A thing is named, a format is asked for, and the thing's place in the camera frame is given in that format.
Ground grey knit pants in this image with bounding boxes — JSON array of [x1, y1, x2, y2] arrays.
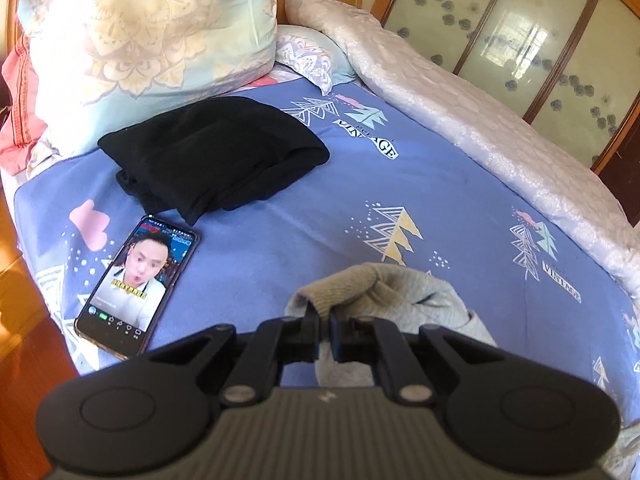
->
[[285, 262, 496, 387]]

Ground smartphone with lit screen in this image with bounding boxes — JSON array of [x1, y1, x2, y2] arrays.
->
[[74, 214, 200, 360]]

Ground white pink quilted duvet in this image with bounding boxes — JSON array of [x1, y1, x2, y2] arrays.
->
[[285, 0, 639, 300]]

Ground blue patterned bed sheet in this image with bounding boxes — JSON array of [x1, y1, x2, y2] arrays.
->
[[12, 77, 640, 411]]

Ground black folded garment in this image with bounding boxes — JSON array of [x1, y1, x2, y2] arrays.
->
[[98, 96, 330, 226]]

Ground red pink cloth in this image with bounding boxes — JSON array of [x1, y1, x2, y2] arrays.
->
[[1, 36, 47, 176]]

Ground large floral pale pillow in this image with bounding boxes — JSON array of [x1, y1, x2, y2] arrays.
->
[[17, 0, 277, 166]]

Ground wooden wardrobe with glass doors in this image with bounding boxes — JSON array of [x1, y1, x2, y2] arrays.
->
[[369, 0, 640, 176]]

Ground small purple patterned pillow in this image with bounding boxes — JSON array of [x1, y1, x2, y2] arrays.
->
[[276, 25, 357, 96]]

